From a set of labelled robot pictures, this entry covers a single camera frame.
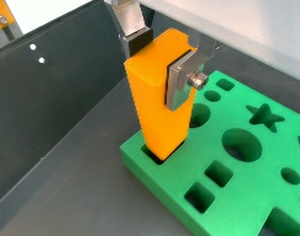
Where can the orange rectangular block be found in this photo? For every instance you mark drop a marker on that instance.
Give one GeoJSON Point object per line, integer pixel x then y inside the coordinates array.
{"type": "Point", "coordinates": [163, 127]}

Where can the orange bracket with screw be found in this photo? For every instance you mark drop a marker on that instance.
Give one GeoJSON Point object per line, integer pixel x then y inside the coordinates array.
{"type": "Point", "coordinates": [5, 16]}

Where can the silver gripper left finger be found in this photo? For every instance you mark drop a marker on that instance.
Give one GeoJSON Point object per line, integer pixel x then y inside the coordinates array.
{"type": "Point", "coordinates": [134, 34]}

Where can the green shape sorter board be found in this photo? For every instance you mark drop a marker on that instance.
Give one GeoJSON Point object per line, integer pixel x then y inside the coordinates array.
{"type": "Point", "coordinates": [230, 181]}

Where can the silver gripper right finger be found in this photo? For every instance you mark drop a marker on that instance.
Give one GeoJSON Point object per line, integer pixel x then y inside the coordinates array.
{"type": "Point", "coordinates": [185, 71]}

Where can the dark grey bin wall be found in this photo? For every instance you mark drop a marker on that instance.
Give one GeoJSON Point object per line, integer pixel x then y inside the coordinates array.
{"type": "Point", "coordinates": [56, 71]}

